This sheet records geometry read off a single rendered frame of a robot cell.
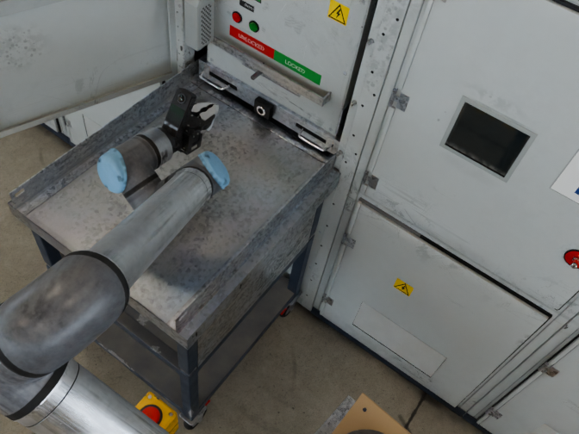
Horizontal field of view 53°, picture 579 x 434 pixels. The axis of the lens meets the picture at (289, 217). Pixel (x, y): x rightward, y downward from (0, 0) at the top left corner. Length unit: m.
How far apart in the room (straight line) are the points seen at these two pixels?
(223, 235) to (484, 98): 0.73
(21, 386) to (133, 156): 0.62
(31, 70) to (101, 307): 1.07
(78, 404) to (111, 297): 0.17
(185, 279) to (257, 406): 0.88
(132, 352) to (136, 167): 0.96
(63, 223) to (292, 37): 0.78
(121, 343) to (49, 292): 1.36
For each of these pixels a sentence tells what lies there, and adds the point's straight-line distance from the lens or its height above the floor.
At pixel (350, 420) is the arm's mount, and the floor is 0.94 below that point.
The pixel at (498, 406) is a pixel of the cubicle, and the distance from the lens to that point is 2.19.
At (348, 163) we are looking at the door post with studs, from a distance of 1.69.
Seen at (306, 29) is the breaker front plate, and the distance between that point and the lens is 1.59.
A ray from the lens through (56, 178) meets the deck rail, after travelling 1.70.
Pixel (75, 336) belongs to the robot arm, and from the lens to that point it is 0.82.
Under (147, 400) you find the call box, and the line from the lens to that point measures 1.31.
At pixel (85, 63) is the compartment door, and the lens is 1.84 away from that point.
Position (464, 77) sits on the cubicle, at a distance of 1.34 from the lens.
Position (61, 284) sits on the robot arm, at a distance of 0.82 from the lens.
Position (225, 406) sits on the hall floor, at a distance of 2.24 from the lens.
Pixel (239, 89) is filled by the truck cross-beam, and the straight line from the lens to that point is 1.85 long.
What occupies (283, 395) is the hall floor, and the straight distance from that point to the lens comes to 2.27.
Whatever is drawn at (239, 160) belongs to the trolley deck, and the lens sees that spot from 1.72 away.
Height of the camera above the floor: 2.13
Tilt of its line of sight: 53 degrees down
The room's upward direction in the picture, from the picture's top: 11 degrees clockwise
